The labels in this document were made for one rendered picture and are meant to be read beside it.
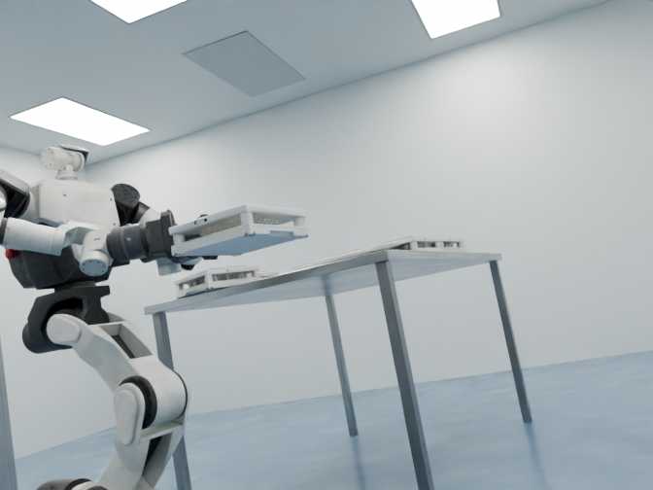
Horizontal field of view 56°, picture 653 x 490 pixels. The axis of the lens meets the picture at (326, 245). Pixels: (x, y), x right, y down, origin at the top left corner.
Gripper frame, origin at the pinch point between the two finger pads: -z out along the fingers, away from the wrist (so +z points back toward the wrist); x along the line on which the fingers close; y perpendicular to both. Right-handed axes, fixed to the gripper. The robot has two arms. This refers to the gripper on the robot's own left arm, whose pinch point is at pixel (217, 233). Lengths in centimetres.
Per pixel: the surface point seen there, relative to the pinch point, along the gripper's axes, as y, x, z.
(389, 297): -57, 24, -12
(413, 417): -57, 63, -12
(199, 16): -171, -196, 168
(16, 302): -157, -47, 459
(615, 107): -443, -102, -17
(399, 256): -66, 11, -14
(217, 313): -313, -5, 365
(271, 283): -49, 11, 30
